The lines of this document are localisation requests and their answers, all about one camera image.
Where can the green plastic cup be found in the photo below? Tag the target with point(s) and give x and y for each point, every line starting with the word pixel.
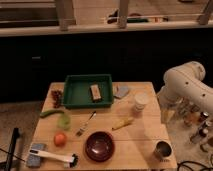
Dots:
pixel 64 122

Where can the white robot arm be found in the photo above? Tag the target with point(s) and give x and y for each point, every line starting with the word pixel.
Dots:
pixel 184 81

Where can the green bean pod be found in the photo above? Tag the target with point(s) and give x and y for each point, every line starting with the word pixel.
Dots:
pixel 50 112

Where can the yellow banana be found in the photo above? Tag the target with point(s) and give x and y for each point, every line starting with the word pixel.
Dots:
pixel 123 123

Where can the white dish brush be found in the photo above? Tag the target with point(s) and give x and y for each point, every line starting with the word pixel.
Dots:
pixel 70 160

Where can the green plastic tray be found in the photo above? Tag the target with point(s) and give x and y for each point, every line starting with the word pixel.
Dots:
pixel 77 91

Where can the metal cup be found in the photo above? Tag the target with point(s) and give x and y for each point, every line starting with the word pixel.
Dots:
pixel 162 150

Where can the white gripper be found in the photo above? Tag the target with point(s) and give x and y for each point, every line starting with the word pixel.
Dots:
pixel 167 111

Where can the dark red bowl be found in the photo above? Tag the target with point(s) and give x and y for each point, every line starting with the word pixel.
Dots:
pixel 100 146

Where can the black stand on floor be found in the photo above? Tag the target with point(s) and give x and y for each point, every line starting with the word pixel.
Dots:
pixel 9 160

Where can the wooden block in tray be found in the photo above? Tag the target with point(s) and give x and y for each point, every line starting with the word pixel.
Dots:
pixel 95 92

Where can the white plastic cup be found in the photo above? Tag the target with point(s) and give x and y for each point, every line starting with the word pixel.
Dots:
pixel 140 101

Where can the red grape bunch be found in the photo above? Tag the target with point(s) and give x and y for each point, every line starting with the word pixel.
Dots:
pixel 56 96

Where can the orange fruit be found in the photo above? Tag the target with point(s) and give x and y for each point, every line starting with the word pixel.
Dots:
pixel 60 139

